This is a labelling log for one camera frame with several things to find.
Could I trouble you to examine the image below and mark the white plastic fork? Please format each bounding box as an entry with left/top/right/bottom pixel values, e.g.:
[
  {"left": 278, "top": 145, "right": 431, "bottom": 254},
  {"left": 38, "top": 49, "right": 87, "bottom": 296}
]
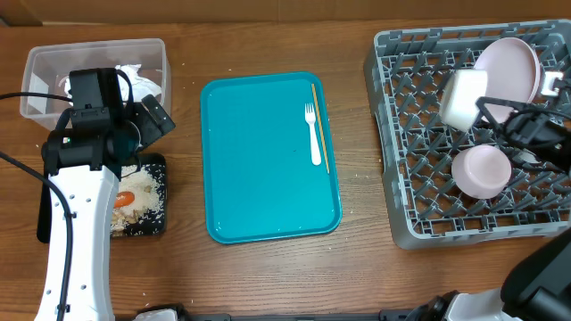
[{"left": 304, "top": 103, "right": 321, "bottom": 166}]

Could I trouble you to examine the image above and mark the pink round plate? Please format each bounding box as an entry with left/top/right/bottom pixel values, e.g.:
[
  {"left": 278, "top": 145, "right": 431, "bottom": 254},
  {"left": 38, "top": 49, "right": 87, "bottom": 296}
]
[{"left": 474, "top": 37, "right": 541, "bottom": 103}]

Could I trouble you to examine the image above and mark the small crumpled white tissue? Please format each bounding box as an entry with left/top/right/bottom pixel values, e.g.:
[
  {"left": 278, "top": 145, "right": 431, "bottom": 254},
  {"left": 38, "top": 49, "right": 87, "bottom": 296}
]
[{"left": 60, "top": 76, "right": 72, "bottom": 98}]

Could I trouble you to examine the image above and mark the large crumpled white tissue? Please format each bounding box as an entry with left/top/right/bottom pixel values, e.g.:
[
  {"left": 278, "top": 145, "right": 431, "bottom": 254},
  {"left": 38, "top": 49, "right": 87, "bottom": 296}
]
[{"left": 115, "top": 64, "right": 162, "bottom": 103}]

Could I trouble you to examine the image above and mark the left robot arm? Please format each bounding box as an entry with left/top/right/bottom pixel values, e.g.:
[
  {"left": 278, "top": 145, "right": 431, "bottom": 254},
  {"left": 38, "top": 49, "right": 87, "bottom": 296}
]
[{"left": 37, "top": 68, "right": 176, "bottom": 320}]

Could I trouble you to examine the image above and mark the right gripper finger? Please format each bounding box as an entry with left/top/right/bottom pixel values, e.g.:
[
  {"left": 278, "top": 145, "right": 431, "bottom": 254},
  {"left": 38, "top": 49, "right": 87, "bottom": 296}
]
[
  {"left": 476, "top": 96, "right": 531, "bottom": 111},
  {"left": 479, "top": 106, "right": 507, "bottom": 134}
]

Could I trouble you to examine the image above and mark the black plastic tray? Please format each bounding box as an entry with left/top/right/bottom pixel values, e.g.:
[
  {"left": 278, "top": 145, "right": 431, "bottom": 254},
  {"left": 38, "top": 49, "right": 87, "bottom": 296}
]
[{"left": 36, "top": 152, "right": 169, "bottom": 244}]

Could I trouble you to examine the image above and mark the teal serving tray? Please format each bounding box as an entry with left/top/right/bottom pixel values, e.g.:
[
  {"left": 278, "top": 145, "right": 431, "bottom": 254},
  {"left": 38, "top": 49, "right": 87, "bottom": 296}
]
[{"left": 200, "top": 71, "right": 343, "bottom": 244}]

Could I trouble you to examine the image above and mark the orange carrot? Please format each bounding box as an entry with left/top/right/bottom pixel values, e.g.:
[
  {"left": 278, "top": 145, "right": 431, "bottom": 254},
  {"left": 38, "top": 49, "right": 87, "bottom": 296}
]
[{"left": 114, "top": 191, "right": 135, "bottom": 209}]

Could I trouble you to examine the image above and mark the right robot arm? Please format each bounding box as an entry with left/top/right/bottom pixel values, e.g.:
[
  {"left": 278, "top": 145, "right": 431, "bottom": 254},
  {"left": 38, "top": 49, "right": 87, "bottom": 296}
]
[{"left": 406, "top": 96, "right": 570, "bottom": 320}]

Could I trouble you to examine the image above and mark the wooden chopstick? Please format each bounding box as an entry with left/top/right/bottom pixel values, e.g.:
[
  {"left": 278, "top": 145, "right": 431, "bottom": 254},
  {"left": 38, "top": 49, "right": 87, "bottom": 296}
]
[{"left": 311, "top": 83, "right": 330, "bottom": 174}]

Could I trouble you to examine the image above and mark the clear plastic waste bin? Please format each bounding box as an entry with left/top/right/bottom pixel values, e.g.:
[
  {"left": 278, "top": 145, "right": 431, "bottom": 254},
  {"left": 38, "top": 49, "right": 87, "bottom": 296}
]
[{"left": 21, "top": 38, "right": 171, "bottom": 113}]

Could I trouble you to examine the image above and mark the grey dishwasher rack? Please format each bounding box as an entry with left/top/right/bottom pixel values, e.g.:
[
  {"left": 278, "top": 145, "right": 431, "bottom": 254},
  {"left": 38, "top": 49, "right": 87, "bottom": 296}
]
[{"left": 364, "top": 20, "right": 570, "bottom": 250}]

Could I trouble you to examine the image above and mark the light green bowl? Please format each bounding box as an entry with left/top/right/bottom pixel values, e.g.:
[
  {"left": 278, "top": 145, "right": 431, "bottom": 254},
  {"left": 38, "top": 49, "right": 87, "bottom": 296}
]
[{"left": 439, "top": 70, "right": 488, "bottom": 132}]

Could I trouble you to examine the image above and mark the white upturned cup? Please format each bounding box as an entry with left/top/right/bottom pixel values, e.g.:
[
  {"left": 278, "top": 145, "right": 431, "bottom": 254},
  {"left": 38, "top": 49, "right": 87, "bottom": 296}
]
[{"left": 516, "top": 150, "right": 541, "bottom": 166}]

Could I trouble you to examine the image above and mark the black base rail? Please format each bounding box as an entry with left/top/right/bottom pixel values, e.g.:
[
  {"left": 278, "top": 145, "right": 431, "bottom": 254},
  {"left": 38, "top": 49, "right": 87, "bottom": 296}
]
[{"left": 178, "top": 309, "right": 419, "bottom": 321}]

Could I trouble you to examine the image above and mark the spilled white rice pile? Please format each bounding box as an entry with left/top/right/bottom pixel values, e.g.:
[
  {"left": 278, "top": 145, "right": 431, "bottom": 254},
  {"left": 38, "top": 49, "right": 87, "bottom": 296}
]
[{"left": 111, "top": 163, "right": 165, "bottom": 235}]

